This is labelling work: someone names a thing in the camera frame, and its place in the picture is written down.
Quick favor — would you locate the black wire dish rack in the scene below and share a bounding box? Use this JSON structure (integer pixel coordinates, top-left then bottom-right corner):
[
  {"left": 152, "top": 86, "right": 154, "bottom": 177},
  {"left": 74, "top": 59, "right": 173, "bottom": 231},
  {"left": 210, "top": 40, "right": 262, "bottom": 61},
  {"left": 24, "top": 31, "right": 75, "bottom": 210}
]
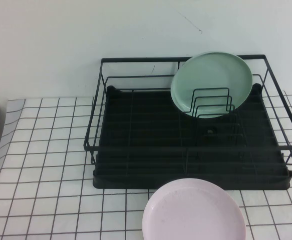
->
[{"left": 83, "top": 54, "right": 292, "bottom": 167}]

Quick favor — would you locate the black plastic drip tray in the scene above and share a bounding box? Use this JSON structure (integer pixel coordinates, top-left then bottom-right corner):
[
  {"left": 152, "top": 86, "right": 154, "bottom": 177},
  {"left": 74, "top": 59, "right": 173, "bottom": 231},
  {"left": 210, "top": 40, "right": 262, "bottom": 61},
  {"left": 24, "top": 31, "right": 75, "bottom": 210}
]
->
[{"left": 92, "top": 84, "right": 292, "bottom": 191}]

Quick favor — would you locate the white black-checked tablecloth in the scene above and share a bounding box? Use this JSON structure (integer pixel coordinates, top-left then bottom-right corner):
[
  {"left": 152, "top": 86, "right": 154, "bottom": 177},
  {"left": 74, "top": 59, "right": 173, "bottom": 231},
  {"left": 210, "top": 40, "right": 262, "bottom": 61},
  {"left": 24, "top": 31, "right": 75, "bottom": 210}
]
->
[{"left": 0, "top": 92, "right": 292, "bottom": 240}]

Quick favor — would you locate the green round plate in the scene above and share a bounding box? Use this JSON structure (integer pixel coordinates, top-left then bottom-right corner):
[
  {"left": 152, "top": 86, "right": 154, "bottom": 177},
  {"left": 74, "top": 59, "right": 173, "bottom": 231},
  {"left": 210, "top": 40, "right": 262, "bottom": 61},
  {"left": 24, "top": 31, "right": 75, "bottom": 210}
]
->
[{"left": 170, "top": 51, "right": 253, "bottom": 119}]

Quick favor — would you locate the pink round plate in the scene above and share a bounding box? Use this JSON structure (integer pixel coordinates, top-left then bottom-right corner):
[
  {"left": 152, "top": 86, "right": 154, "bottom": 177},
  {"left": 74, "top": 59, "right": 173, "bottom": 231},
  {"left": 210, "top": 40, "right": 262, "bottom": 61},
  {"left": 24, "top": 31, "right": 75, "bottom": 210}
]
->
[{"left": 142, "top": 177, "right": 247, "bottom": 240}]

